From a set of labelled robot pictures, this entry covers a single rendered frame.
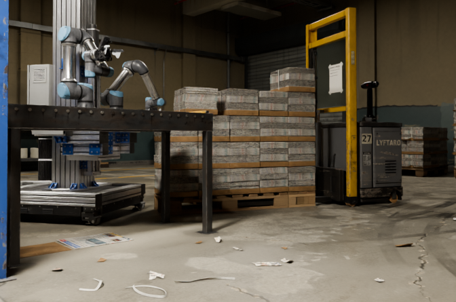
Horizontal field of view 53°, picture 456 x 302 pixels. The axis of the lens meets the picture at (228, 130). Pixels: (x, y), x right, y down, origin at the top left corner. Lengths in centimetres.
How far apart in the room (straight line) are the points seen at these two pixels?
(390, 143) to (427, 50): 570
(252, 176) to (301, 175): 50
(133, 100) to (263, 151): 741
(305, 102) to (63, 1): 227
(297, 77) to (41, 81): 222
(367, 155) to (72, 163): 265
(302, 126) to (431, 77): 610
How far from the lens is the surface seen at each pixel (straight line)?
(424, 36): 1037
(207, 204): 311
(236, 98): 405
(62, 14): 409
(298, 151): 432
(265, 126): 416
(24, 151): 963
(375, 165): 464
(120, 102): 410
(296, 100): 432
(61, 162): 397
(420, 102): 1023
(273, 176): 420
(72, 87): 360
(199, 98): 391
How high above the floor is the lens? 63
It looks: 1 degrees up
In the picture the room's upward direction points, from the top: straight up
